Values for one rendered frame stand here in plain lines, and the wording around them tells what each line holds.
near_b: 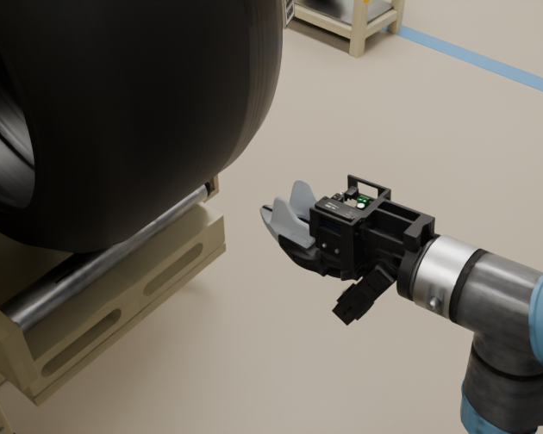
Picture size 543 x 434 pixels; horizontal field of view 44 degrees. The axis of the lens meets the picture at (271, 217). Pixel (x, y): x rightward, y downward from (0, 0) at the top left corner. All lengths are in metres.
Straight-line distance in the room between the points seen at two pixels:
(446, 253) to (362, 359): 1.28
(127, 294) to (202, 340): 1.03
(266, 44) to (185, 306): 1.38
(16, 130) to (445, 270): 0.71
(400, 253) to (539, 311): 0.14
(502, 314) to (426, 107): 2.29
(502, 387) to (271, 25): 0.42
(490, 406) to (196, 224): 0.51
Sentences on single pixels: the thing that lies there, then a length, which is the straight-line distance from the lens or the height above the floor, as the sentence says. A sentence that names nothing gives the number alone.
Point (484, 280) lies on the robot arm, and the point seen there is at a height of 1.10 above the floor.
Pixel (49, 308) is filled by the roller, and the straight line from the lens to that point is 0.88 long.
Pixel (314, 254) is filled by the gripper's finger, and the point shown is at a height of 1.03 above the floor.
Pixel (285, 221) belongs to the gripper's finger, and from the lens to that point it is 0.74.
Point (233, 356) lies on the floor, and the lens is 1.91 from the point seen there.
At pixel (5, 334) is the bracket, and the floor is 0.95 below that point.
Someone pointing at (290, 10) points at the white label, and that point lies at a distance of 0.78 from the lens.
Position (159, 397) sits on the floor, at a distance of 1.85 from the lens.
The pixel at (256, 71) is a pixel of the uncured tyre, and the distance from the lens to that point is 0.73.
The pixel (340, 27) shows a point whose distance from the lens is 3.16.
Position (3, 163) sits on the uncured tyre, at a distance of 1.08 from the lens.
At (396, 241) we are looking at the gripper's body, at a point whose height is 1.09.
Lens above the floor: 1.55
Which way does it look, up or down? 43 degrees down
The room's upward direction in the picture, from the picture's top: straight up
